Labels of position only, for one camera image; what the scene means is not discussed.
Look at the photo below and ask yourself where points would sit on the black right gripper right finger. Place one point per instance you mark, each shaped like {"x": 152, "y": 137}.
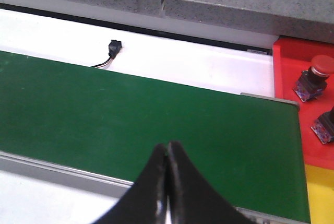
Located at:
{"x": 192, "y": 199}

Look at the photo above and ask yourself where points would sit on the red plastic tray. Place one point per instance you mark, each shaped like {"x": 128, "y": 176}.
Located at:
{"x": 290, "y": 57}

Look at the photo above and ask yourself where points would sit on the black sensor with cable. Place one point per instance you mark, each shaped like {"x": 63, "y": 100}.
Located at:
{"x": 114, "y": 48}

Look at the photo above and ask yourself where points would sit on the yellow plastic tray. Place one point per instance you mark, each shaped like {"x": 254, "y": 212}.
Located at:
{"x": 320, "y": 193}

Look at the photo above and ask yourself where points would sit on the grey stone slab right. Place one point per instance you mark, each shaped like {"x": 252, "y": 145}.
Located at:
{"x": 306, "y": 19}

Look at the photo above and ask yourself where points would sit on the aluminium conveyor frame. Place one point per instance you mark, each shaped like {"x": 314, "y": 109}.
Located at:
{"x": 101, "y": 182}

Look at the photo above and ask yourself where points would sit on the green conveyor belt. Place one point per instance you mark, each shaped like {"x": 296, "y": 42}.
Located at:
{"x": 249, "y": 149}

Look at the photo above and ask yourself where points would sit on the red mushroom push button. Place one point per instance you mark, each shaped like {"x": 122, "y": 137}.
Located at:
{"x": 312, "y": 82}
{"x": 323, "y": 127}

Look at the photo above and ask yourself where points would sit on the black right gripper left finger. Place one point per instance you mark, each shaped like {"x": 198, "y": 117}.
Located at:
{"x": 146, "y": 200}

